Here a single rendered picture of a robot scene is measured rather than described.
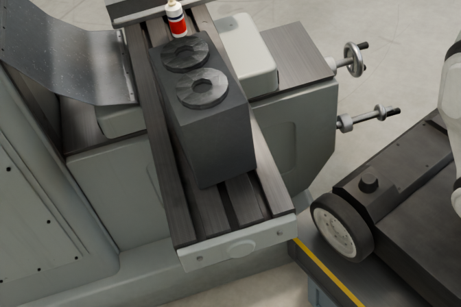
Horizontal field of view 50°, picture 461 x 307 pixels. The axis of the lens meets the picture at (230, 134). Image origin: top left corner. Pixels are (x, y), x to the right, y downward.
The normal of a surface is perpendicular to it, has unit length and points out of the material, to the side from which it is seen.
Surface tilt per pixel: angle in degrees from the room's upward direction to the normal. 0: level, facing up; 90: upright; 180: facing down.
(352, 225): 30
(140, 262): 0
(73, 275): 79
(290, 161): 90
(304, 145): 90
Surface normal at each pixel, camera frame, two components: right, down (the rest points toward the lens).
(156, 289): 0.18, 0.35
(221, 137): 0.36, 0.68
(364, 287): -0.12, -0.65
